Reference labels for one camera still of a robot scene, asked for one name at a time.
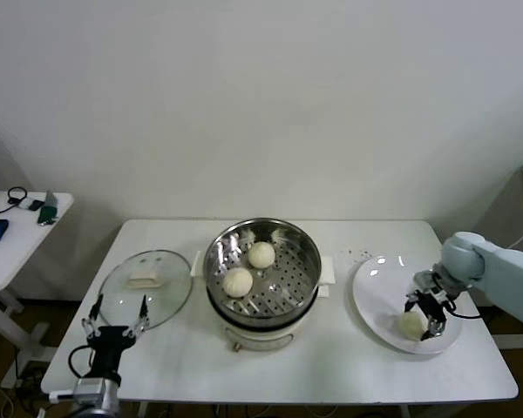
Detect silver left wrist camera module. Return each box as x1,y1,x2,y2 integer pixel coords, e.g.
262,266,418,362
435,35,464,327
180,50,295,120
47,376,121,408

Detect perforated steel steamer basket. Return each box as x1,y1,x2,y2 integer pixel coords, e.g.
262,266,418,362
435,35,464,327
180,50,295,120
202,218,323,321

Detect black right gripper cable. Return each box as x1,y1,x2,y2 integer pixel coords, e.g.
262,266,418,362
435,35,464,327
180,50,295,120
444,291,483,321

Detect scattered dark crumbs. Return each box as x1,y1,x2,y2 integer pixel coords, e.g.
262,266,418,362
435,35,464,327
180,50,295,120
338,247,374,265

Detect steel steamer pot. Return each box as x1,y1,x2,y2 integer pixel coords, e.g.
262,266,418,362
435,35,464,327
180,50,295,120
190,250,336,354

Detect white round plate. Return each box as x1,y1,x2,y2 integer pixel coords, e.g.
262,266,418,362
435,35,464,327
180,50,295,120
351,254,463,356

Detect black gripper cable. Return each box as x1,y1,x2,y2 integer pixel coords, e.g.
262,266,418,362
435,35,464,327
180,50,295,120
444,291,483,321
68,343,95,380

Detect glass lid with cream handle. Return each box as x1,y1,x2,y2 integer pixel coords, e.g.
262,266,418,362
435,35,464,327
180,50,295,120
97,249,195,332

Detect white side table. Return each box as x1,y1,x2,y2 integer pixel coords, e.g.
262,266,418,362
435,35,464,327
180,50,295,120
0,190,75,388

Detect black looped cable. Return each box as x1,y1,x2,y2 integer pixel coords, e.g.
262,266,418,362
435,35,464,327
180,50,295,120
0,185,30,217

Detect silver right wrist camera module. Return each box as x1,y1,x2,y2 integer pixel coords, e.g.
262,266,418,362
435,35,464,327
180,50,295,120
412,268,449,302

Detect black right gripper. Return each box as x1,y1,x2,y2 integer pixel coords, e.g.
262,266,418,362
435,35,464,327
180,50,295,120
403,290,451,343

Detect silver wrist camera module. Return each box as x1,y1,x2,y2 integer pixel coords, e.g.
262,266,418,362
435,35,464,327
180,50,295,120
412,268,449,302
47,376,121,408

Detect white steamed baozi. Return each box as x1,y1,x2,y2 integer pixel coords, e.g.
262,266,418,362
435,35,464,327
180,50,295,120
248,241,275,269
398,311,429,341
222,267,254,299

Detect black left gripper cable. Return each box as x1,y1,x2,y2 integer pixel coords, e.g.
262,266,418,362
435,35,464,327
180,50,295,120
68,343,95,380

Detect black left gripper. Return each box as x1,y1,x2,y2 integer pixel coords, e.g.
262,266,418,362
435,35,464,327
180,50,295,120
80,293,152,380

